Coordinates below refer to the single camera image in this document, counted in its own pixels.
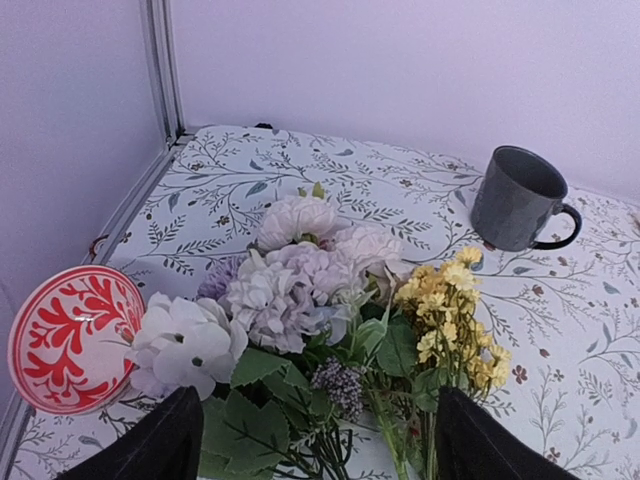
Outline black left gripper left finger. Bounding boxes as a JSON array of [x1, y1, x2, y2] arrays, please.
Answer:
[[59, 387, 204, 480]]

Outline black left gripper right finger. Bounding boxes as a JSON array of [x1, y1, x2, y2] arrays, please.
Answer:
[[435, 386, 575, 480]]

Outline yellow flower bunch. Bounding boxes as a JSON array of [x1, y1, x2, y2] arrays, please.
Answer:
[[366, 247, 511, 479]]

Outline white purple flower bunch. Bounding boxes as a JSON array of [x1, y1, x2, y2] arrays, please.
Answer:
[[126, 187, 402, 479]]

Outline red white patterned bowl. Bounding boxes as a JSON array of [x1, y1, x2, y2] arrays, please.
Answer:
[[7, 265, 145, 415]]

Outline floral tablecloth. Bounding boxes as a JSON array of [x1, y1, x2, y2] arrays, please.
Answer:
[[96, 126, 639, 479]]

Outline dark grey mug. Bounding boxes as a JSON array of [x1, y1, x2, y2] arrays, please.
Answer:
[[471, 145, 583, 252]]

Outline left aluminium frame post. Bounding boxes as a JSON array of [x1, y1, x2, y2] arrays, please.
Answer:
[[0, 0, 187, 446]]

